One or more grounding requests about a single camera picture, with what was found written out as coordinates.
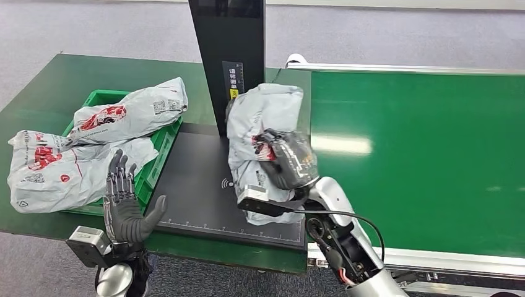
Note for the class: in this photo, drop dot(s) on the black yellow column label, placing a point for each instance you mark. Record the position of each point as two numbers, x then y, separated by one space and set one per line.
233 78

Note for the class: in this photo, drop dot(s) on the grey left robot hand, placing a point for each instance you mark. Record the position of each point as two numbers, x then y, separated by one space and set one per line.
123 221

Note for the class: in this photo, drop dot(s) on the green work table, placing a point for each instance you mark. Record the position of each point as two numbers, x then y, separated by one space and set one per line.
53 90

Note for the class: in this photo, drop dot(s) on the green plastic crate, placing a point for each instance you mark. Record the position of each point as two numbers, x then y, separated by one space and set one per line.
158 160

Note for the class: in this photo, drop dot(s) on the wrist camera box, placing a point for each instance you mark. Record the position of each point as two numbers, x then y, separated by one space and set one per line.
86 244
262 205

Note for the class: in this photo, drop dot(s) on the grey mailer bag red stripe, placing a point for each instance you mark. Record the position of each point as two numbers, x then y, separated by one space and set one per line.
262 110

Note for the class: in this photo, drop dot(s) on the aluminium conveyor frame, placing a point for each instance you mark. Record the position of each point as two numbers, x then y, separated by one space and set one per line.
451 265

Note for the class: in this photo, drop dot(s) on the black scanner base plate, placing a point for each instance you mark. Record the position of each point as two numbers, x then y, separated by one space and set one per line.
197 192

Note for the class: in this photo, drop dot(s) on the grey mailer bag with barcodes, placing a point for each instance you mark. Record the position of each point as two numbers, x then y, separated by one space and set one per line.
135 114

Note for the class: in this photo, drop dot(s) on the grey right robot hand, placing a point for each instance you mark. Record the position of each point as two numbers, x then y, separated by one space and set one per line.
293 164

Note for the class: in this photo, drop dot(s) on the green conveyor belt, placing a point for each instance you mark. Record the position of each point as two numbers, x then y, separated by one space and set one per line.
430 155

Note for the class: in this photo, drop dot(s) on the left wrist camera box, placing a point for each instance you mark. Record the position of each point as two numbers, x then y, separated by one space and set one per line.
86 244

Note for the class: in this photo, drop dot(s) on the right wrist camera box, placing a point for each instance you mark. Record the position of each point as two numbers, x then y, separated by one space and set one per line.
262 205

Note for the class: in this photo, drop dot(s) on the black scanner column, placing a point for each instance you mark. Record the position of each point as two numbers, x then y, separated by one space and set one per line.
225 37

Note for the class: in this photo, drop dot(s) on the large grey mailer bag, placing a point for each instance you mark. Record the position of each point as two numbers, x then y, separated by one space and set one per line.
65 184

